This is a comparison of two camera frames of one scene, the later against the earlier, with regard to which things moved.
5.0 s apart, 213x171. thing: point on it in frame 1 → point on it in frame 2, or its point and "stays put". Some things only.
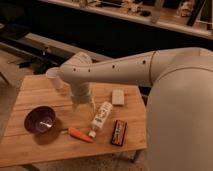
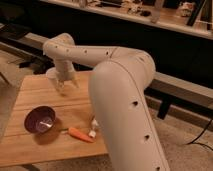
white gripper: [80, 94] → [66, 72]
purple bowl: [40, 119] stays put
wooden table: [46, 124] stays put
